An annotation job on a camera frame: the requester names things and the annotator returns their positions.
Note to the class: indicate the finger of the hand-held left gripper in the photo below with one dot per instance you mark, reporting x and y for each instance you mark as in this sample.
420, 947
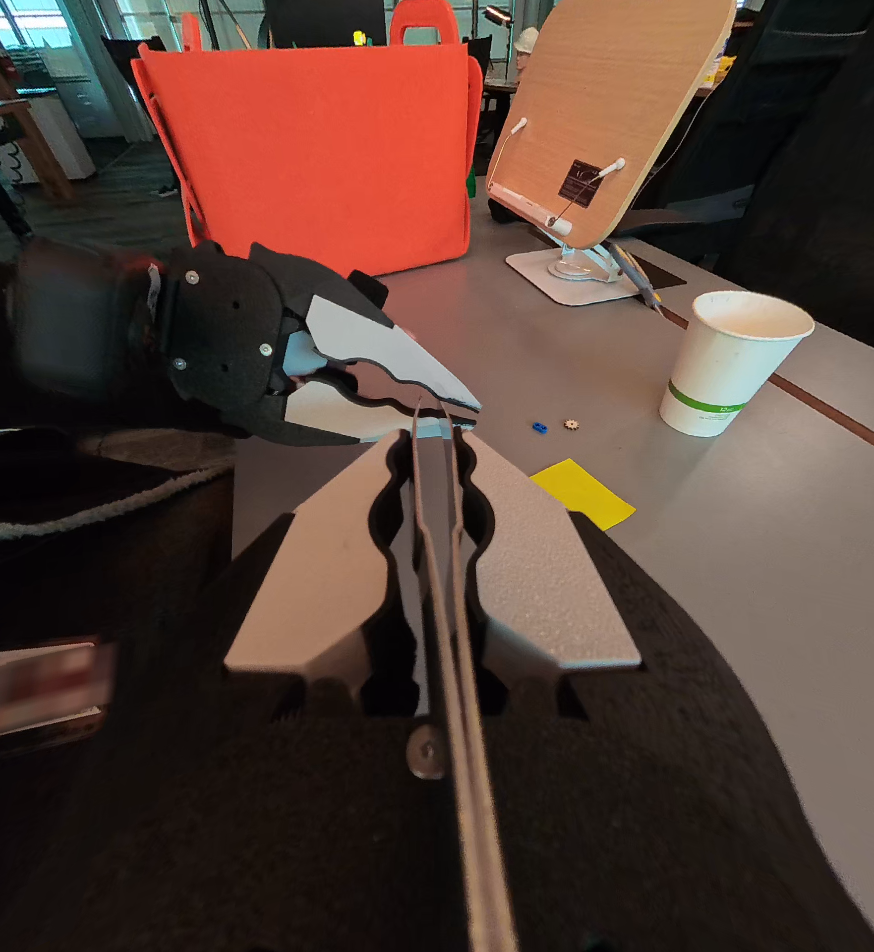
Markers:
347, 416
377, 342

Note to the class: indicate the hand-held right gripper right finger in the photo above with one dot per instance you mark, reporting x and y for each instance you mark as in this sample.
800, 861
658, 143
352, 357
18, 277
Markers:
548, 587

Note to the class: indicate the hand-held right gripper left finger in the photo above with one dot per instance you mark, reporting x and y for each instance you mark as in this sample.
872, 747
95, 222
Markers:
310, 587

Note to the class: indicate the yellow sticky note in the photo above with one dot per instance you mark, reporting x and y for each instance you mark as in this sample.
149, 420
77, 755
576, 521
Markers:
585, 494

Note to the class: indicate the long metal tweezers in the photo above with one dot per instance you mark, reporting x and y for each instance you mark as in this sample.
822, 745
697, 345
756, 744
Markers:
459, 706

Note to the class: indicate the white paper cup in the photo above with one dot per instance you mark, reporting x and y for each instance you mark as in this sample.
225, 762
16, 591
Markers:
727, 364

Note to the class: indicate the orange felt storage bin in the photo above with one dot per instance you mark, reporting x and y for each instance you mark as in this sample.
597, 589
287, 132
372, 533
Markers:
318, 149

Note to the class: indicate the white cabinet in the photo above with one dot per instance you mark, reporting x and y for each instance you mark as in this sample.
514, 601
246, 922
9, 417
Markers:
57, 137

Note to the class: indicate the wooden book stand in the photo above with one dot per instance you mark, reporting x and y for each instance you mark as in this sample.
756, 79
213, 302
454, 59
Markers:
600, 111

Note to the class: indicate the black monitor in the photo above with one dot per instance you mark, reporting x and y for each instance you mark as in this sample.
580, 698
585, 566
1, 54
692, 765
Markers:
325, 22

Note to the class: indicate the black mesh office chair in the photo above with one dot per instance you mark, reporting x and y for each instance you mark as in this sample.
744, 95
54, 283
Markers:
831, 186
741, 149

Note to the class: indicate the white wipes container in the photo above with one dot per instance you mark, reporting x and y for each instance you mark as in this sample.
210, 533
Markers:
721, 63

